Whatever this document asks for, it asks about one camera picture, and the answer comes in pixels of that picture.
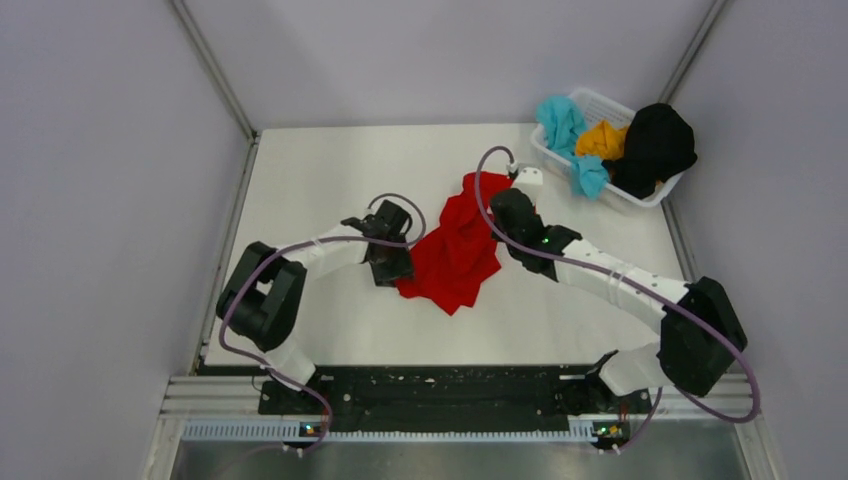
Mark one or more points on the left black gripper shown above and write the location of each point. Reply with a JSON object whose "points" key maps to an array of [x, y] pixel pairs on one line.
{"points": [[403, 268]]}

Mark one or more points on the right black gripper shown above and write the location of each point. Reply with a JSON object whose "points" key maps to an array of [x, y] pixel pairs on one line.
{"points": [[494, 235]]}

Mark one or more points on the red t shirt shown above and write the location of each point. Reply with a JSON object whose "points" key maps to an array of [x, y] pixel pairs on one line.
{"points": [[453, 260]]}

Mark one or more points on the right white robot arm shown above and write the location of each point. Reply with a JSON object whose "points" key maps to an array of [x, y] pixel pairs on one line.
{"points": [[699, 333]]}

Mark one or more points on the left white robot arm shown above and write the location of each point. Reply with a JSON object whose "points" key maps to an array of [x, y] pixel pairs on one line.
{"points": [[261, 299]]}

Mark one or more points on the teal t shirt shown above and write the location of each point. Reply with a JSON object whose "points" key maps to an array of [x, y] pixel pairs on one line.
{"points": [[563, 123]]}

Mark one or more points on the orange t shirt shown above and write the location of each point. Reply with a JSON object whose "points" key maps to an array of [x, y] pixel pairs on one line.
{"points": [[604, 140]]}

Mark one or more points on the white plastic laundry basket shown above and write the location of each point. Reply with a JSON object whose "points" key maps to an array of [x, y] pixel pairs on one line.
{"points": [[596, 107]]}

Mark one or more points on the black t shirt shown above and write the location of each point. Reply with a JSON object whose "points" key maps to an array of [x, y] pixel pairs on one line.
{"points": [[659, 144]]}

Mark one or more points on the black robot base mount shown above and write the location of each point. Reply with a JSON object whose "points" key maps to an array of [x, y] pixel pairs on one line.
{"points": [[451, 399]]}

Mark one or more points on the white cable duct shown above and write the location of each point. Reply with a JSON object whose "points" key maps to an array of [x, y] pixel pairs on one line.
{"points": [[308, 432]]}

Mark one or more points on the aluminium frame rail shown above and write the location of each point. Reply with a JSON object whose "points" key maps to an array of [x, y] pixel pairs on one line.
{"points": [[237, 397]]}

